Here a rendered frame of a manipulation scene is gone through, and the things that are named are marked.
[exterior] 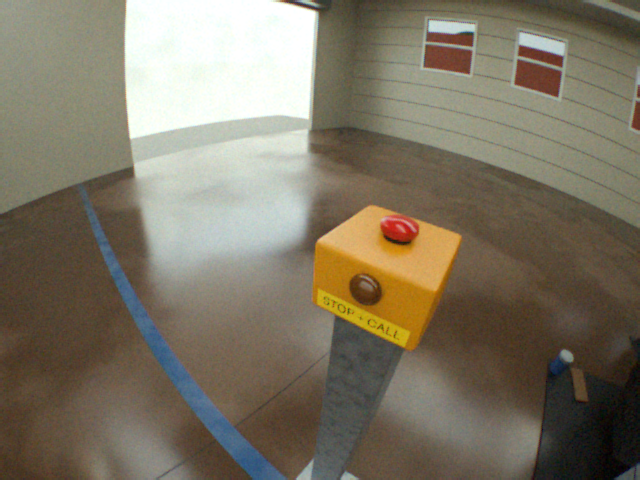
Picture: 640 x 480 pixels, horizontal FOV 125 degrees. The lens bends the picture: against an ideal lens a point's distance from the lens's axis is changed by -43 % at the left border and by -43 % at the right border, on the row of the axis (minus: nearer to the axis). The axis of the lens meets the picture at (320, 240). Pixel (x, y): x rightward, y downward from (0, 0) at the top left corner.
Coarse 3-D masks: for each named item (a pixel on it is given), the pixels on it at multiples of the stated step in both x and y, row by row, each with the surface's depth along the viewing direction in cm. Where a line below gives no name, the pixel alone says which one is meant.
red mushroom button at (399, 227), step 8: (392, 216) 28; (400, 216) 28; (384, 224) 27; (392, 224) 27; (400, 224) 27; (408, 224) 27; (416, 224) 27; (384, 232) 27; (392, 232) 26; (400, 232) 26; (408, 232) 26; (416, 232) 26; (400, 240) 27; (408, 240) 27
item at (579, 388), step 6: (570, 372) 119; (576, 372) 116; (576, 378) 113; (582, 378) 112; (576, 384) 109; (582, 384) 108; (576, 390) 106; (582, 390) 105; (576, 396) 102; (582, 396) 101
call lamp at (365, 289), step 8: (352, 280) 25; (360, 280) 24; (368, 280) 24; (376, 280) 24; (352, 288) 25; (360, 288) 24; (368, 288) 24; (376, 288) 24; (352, 296) 26; (360, 296) 25; (368, 296) 24; (376, 296) 24; (368, 304) 25
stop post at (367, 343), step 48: (336, 240) 27; (384, 240) 28; (432, 240) 28; (336, 288) 28; (384, 288) 24; (432, 288) 22; (336, 336) 34; (384, 336) 26; (336, 384) 38; (384, 384) 36; (336, 432) 45
